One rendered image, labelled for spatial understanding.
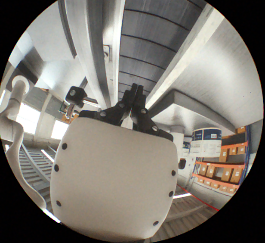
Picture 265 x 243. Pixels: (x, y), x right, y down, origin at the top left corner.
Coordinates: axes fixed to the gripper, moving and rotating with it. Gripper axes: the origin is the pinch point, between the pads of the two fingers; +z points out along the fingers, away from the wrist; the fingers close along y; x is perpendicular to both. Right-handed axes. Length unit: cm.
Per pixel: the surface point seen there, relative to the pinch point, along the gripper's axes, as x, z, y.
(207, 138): -13.2, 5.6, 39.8
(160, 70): 3.4, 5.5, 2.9
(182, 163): -52, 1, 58
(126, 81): -2.2, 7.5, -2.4
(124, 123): -14.4, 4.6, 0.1
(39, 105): -308, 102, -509
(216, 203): -184, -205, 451
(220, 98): 4.0, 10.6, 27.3
